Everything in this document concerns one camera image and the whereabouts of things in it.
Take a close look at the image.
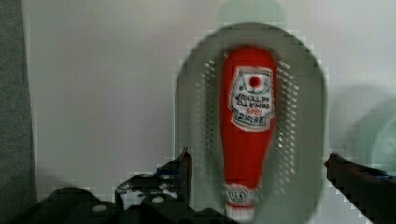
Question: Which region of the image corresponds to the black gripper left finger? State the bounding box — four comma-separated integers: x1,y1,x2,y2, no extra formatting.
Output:
115,147,192,210

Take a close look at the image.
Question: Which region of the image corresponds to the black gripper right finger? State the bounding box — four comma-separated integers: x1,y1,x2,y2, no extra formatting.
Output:
324,153,396,224

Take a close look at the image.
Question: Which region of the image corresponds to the red ketchup bottle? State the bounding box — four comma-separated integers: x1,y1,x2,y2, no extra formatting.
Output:
220,46,276,223

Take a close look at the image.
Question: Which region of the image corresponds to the green enamel mug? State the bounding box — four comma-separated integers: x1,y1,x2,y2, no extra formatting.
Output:
351,100,396,175

